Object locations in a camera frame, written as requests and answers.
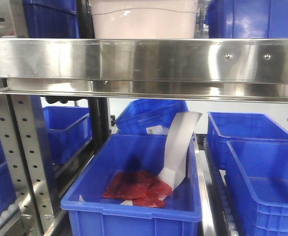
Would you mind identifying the red mesh bag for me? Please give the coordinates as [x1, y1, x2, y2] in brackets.
[102, 170, 173, 208]

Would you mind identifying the perforated steel upright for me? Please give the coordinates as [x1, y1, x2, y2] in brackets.
[0, 94, 60, 236]

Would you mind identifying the tilted blue plastic bin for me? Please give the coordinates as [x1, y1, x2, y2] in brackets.
[115, 99, 188, 135]

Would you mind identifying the blue bin left middle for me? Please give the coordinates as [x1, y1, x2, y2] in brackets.
[43, 106, 92, 165]

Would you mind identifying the blue bin with contents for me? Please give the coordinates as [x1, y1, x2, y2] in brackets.
[61, 134, 202, 236]

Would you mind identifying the blue bin upper right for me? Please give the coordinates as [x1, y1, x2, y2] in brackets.
[206, 0, 288, 39]

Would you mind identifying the stainless steel shelf rail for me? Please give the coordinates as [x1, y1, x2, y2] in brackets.
[0, 38, 288, 103]

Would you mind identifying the blue bin right front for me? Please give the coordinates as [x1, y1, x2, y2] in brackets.
[225, 141, 288, 236]

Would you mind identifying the blue bin right rear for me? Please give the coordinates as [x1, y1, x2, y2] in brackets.
[206, 111, 288, 170]

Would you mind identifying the blue bin upper left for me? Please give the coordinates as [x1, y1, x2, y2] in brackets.
[22, 0, 80, 38]

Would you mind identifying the curled white paper sheet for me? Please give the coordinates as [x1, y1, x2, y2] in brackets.
[158, 112, 202, 190]

